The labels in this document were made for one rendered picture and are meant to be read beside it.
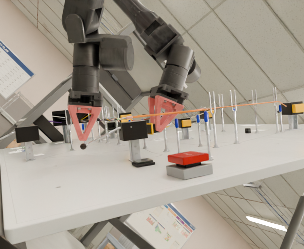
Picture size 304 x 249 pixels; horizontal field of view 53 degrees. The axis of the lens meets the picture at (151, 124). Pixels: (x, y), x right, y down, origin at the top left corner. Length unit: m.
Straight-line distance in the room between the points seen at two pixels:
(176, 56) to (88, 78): 0.21
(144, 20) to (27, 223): 0.56
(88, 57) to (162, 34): 0.20
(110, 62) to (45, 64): 7.82
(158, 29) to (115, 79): 1.06
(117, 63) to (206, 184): 0.31
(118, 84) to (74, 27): 1.19
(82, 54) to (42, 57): 7.84
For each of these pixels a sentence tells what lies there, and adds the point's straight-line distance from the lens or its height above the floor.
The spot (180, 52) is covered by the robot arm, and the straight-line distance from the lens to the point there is 0.72.
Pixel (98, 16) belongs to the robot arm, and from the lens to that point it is 0.68.
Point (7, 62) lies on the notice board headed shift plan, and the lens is 8.43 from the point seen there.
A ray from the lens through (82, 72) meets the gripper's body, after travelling 0.65.
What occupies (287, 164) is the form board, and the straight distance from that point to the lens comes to 0.58.
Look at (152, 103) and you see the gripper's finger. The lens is 0.73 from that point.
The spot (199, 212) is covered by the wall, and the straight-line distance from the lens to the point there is 9.47.
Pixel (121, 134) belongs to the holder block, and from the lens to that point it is 0.69.
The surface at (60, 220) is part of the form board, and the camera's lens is 0.39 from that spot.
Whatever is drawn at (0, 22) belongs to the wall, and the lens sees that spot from 8.79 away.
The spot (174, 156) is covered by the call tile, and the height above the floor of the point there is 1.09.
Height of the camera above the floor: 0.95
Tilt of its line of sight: 19 degrees up
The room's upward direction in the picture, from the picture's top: 42 degrees clockwise
